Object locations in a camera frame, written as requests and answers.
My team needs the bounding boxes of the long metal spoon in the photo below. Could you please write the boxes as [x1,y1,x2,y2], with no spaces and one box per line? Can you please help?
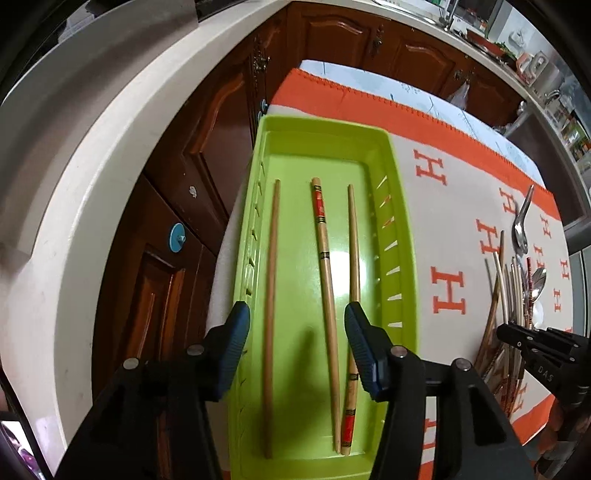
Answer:
[522,267,549,326]

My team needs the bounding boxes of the white countertop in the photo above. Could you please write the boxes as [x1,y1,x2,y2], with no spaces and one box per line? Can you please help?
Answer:
[0,0,555,480]

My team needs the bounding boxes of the brown wooden kitchen cabinet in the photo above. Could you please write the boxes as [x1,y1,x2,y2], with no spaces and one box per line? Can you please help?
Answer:
[92,0,527,480]

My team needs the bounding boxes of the red bowl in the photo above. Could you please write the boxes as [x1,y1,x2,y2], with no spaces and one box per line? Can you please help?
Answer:
[465,28,506,55]

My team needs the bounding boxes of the clear plastic bag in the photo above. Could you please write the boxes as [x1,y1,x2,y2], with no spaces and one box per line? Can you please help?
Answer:
[449,79,471,112]

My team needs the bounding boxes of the short metal spoon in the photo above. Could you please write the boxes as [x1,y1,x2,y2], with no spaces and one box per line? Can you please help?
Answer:
[510,185,536,256]

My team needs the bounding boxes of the steel sink faucet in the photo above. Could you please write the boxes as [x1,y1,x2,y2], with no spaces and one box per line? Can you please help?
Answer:
[436,0,460,32]

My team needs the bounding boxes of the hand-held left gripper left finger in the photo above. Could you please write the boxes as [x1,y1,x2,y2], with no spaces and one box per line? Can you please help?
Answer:
[55,300,251,480]

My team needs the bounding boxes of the green plastic tray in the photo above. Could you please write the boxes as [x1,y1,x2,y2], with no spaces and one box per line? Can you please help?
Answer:
[226,114,420,480]

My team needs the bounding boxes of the red banded wooden chopstick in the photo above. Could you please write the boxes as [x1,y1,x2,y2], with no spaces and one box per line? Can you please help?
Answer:
[341,185,362,457]
[310,177,342,454]

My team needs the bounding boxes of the plain wooden chopstick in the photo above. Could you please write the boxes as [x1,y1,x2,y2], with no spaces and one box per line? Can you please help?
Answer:
[263,180,281,459]

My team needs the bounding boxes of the orange beige printed blanket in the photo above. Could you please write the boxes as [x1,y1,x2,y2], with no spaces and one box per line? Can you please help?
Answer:
[205,67,568,467]

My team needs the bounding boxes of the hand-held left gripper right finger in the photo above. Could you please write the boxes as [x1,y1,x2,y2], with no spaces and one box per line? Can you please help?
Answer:
[344,302,541,480]

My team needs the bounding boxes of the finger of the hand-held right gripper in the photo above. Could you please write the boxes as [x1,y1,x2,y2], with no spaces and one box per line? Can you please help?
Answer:
[517,344,560,371]
[497,322,562,348]

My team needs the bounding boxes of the pile of mixed chopsticks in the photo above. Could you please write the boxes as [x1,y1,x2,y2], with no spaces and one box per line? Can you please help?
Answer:
[473,230,536,416]

